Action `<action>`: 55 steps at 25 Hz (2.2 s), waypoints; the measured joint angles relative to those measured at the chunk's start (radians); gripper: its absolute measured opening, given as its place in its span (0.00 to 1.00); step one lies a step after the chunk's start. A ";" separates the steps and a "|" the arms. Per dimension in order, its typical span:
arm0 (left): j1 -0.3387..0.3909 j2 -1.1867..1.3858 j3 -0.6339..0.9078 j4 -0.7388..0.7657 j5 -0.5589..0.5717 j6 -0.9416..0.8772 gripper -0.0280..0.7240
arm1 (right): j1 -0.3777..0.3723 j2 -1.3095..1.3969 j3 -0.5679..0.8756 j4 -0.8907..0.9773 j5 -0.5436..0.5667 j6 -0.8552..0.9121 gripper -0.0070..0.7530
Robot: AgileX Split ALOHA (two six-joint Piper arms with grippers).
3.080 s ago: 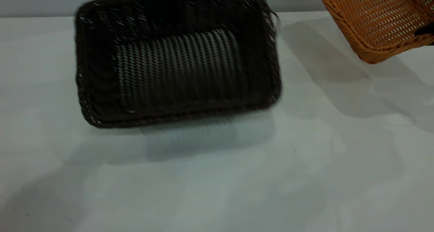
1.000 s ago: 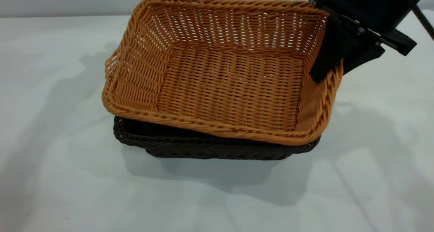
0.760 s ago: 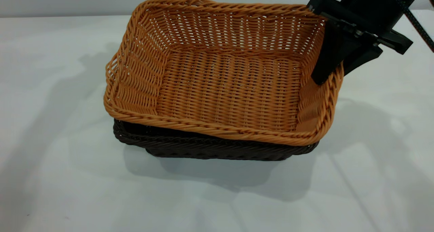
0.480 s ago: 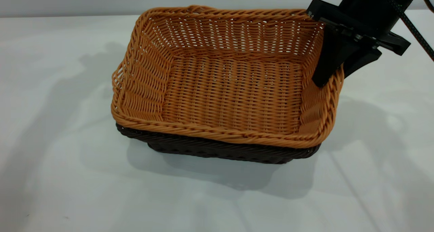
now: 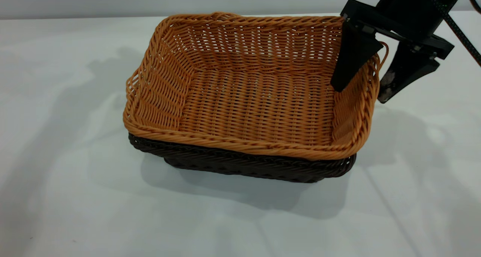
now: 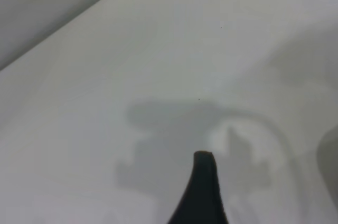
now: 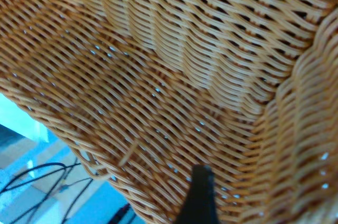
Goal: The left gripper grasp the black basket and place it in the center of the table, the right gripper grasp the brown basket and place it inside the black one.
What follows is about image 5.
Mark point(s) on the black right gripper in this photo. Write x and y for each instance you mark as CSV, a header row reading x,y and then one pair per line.
x,y
413,12

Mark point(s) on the orange wicker basket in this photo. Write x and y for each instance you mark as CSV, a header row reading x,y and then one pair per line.
x,y
255,99

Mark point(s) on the black wicker basket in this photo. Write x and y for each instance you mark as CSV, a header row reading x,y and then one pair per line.
x,y
240,163

